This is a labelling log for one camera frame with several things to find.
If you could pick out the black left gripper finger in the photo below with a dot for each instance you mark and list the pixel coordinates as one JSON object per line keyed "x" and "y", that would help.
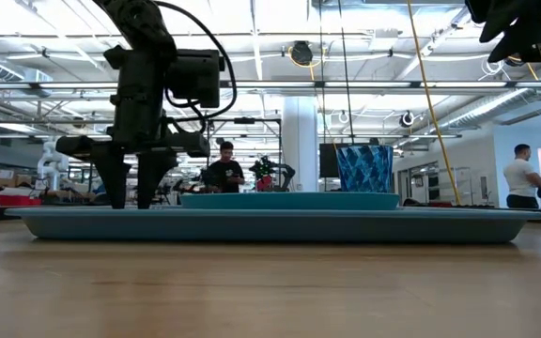
{"x": 111, "y": 169}
{"x": 150, "y": 173}

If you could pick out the light blue round plate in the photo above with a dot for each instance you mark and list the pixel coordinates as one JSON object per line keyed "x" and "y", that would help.
{"x": 289, "y": 201}

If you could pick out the blue patterned cup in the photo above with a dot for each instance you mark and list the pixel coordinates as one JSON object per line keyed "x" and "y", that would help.
{"x": 364, "y": 169}

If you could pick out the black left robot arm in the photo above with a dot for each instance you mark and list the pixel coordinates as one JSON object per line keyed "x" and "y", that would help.
{"x": 139, "y": 23}

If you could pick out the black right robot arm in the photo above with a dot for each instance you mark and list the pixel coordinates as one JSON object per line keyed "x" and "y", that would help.
{"x": 529, "y": 28}

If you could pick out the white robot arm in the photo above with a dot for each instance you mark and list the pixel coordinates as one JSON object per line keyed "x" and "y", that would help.
{"x": 47, "y": 162}

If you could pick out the blue plastic tray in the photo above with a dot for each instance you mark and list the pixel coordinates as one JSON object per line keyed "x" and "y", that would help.
{"x": 270, "y": 225}

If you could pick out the red storage bin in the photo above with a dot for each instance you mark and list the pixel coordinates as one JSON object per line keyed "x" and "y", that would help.
{"x": 17, "y": 201}

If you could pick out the black robot with green lights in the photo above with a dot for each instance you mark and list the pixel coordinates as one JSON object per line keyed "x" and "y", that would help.
{"x": 284, "y": 171}

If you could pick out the white building column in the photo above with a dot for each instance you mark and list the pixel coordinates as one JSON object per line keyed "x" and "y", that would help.
{"x": 300, "y": 141}

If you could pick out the black display screen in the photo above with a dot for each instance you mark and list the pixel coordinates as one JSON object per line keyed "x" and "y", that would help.
{"x": 328, "y": 159}

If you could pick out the long ceiling light strip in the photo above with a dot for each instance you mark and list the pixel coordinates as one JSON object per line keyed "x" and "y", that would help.
{"x": 369, "y": 84}

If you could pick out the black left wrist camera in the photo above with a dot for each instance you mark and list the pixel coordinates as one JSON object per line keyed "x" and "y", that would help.
{"x": 195, "y": 77}

